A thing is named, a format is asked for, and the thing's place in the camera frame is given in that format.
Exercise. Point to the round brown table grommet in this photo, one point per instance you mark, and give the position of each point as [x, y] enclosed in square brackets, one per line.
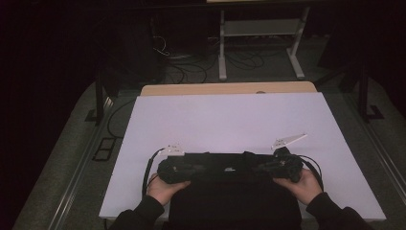
[260, 92]

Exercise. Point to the person's right hand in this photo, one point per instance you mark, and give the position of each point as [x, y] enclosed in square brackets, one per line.
[304, 188]

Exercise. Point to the grey metal table frame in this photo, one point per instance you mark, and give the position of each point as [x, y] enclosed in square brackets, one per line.
[255, 28]

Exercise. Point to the white table mat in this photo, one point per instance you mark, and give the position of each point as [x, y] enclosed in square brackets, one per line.
[223, 121]

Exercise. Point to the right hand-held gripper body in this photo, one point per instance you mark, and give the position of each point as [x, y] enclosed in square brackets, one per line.
[287, 166]

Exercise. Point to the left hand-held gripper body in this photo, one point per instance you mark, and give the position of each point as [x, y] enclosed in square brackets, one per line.
[174, 171]

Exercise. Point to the person's left hand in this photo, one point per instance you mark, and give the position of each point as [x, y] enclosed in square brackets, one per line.
[162, 190]

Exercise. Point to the black tank top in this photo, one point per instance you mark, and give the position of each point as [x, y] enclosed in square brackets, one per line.
[233, 204]

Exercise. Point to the metal floor rail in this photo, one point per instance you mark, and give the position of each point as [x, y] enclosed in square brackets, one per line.
[76, 179]
[383, 153]

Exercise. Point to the black stand with angled legs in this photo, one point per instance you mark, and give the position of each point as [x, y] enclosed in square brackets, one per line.
[363, 96]

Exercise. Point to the black floor socket box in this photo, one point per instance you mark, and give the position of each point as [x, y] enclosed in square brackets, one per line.
[104, 149]

